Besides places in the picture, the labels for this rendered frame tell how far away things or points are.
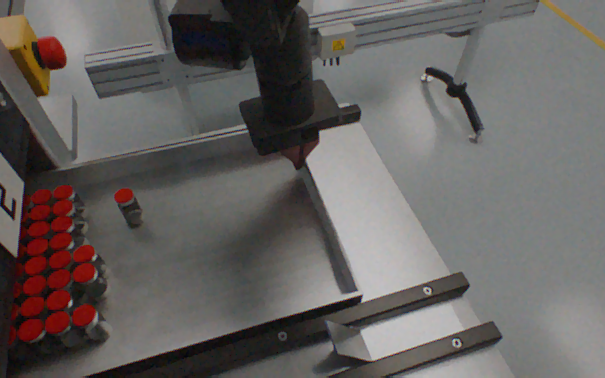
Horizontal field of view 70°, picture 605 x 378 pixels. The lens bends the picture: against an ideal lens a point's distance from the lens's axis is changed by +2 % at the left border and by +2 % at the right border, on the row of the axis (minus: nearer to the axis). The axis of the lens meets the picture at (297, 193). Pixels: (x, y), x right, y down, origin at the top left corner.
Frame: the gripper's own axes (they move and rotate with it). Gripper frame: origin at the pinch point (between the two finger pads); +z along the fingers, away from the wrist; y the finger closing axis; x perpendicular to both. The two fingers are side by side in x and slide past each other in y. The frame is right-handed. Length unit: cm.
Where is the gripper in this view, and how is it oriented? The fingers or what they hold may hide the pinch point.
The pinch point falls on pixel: (296, 162)
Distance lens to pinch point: 54.1
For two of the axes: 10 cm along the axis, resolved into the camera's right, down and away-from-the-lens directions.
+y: -9.4, 3.1, -1.2
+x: 3.2, 7.5, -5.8
